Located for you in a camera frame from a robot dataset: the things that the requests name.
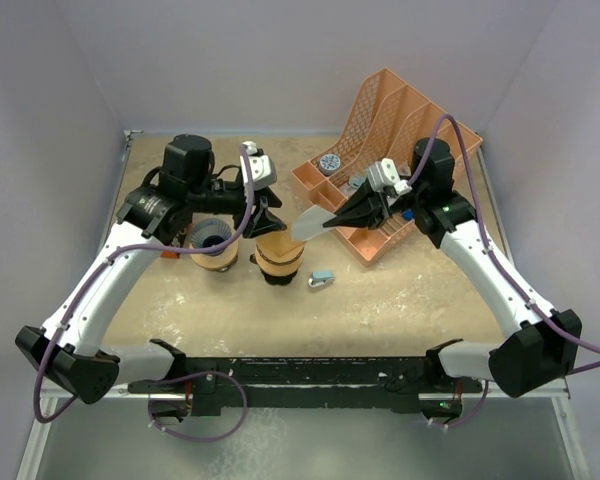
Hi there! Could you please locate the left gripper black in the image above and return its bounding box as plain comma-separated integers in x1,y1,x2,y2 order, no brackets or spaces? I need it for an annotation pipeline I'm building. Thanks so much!
187,180,287,236

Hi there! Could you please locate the brown paper coffee filter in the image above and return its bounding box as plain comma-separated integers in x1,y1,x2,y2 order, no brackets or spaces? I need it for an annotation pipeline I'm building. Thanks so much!
256,229,305,264

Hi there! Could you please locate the white paper coffee filter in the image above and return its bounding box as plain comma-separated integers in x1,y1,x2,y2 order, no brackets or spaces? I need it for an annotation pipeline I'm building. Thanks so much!
291,205,336,242

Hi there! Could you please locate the wooden ring dripper stand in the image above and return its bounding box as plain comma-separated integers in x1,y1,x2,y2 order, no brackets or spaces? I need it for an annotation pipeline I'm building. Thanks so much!
255,250,304,277

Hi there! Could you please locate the blue ribbed dripper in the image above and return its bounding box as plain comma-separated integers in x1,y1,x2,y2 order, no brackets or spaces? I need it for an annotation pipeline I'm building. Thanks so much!
190,218,233,249

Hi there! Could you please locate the orange coffee filter bag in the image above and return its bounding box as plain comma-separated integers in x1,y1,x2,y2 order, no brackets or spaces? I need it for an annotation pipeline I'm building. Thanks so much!
160,247,180,259

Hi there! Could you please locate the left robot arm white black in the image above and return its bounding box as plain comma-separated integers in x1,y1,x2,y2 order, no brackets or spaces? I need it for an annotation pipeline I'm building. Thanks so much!
15,134,283,404

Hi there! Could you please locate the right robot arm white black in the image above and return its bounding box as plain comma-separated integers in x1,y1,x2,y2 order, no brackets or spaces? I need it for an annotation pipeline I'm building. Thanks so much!
320,139,582,398

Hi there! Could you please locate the light blue scissors pack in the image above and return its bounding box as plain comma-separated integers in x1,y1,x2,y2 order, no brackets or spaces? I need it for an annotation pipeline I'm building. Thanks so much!
348,172,367,189

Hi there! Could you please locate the small blue stapler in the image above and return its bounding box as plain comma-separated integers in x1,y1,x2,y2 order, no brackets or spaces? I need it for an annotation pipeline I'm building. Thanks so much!
308,270,335,288

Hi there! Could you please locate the peach plastic desk organizer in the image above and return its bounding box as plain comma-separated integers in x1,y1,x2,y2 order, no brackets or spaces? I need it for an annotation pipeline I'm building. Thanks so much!
291,68,465,266

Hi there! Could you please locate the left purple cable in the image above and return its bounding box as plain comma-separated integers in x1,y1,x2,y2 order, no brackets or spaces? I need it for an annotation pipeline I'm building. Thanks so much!
32,143,259,443

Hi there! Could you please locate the purple cable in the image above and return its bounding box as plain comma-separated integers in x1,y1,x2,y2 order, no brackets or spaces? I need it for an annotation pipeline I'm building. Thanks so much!
32,143,259,443
409,113,600,431

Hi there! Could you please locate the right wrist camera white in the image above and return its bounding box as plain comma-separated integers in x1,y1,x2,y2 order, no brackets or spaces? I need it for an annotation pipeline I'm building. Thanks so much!
366,158,412,195

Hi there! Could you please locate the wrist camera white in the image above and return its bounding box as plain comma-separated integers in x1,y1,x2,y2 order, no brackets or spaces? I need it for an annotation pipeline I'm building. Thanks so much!
366,158,412,195
241,141,277,191

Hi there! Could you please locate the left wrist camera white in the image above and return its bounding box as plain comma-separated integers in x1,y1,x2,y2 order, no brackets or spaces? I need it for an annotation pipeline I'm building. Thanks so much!
241,141,277,191

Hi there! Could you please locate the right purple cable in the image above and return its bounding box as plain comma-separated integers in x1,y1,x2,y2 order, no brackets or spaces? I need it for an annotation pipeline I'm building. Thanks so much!
409,113,600,431

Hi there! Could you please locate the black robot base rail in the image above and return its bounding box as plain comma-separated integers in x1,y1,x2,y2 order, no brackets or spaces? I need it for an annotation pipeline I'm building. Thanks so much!
129,356,482,416

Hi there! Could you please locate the aluminium frame rail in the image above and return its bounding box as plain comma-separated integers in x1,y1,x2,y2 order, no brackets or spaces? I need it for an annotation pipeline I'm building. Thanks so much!
15,130,592,480

